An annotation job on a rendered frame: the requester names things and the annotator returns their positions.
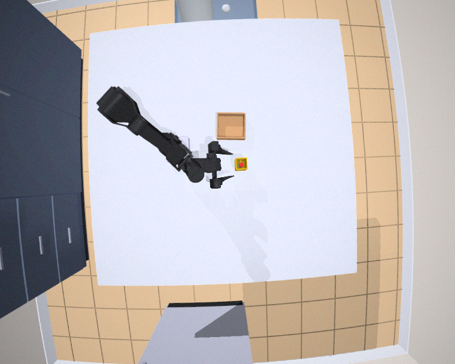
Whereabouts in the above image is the olive-yellow square cup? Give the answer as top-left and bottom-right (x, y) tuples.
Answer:
(235, 157), (248, 171)

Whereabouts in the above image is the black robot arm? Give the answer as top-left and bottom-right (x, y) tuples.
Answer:
(96, 86), (222, 183)

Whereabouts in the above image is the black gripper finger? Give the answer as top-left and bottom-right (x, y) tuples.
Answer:
(220, 175), (234, 185)
(216, 144), (233, 155)

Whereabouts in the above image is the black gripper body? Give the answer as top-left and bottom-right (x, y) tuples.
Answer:
(197, 141), (221, 189)

